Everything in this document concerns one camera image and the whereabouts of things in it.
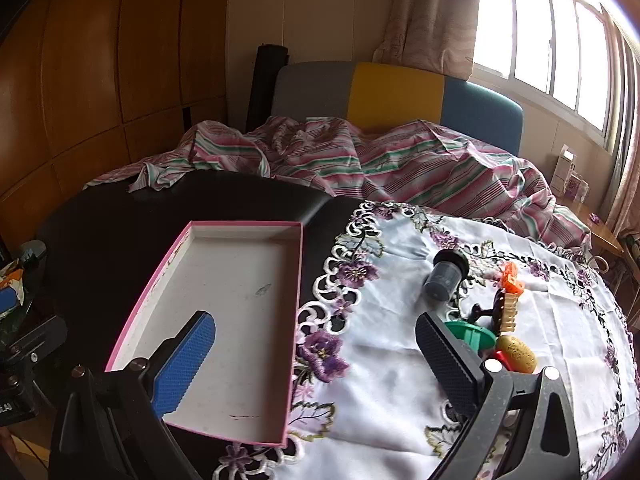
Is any pink-edged white cardboard box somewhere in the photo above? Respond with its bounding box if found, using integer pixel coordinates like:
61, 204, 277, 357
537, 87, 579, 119
104, 220, 305, 447

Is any pink green striped bedsheet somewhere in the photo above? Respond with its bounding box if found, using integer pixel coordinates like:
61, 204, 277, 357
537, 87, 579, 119
85, 116, 593, 251

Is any colourful snack bag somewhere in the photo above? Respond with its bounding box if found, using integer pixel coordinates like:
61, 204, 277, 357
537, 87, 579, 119
0, 255, 31, 321

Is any grey jar with black lid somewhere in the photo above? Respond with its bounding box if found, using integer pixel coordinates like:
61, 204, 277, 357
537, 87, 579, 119
424, 249, 470, 301

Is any brown hair claw clip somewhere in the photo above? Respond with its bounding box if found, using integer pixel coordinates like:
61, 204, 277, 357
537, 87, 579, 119
467, 292, 517, 336

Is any black tripod equipment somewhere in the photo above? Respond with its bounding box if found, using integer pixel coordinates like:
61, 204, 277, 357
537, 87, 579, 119
0, 310, 68, 426

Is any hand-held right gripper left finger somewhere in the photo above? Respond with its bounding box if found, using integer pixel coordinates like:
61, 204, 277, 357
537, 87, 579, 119
48, 310, 217, 480

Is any orange cube block toy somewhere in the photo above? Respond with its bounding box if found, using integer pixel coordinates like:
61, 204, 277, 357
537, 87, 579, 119
497, 261, 526, 295

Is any pink side curtain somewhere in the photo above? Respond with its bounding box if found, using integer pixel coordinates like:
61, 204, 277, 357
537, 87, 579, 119
600, 25, 640, 241

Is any beige patterned curtain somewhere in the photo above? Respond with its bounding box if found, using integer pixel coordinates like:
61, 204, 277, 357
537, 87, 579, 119
372, 0, 486, 81

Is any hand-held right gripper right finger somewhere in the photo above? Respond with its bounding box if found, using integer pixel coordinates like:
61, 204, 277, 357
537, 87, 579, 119
415, 312, 583, 480

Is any golden bumpy oval toy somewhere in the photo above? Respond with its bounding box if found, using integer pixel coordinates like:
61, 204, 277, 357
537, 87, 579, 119
495, 334, 540, 375

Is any grey blue container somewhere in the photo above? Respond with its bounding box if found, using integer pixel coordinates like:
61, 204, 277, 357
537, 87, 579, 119
20, 240, 48, 266

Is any grey yellow blue headboard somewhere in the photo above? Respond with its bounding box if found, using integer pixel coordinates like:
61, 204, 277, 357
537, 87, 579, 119
270, 61, 524, 156

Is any pink carton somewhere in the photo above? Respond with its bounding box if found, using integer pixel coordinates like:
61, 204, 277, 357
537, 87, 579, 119
565, 172, 591, 206

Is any window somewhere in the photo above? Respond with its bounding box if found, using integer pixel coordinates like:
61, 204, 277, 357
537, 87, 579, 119
472, 0, 621, 151

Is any white carton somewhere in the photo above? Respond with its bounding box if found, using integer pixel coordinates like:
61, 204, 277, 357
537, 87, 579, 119
550, 144, 577, 195

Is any wooden wardrobe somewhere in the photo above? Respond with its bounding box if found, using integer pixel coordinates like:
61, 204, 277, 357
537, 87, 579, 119
0, 0, 231, 211

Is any teal green plastic spool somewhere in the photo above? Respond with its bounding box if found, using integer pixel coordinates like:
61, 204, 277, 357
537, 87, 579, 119
442, 320, 498, 358

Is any black rolled mat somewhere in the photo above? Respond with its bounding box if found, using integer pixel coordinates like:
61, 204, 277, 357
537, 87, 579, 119
246, 44, 290, 133

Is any white embroidered floral tablecloth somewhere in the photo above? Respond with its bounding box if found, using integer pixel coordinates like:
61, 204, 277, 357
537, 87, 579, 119
210, 200, 640, 480

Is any wooden nightstand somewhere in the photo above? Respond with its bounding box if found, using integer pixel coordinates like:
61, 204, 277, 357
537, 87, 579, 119
555, 190, 626, 261

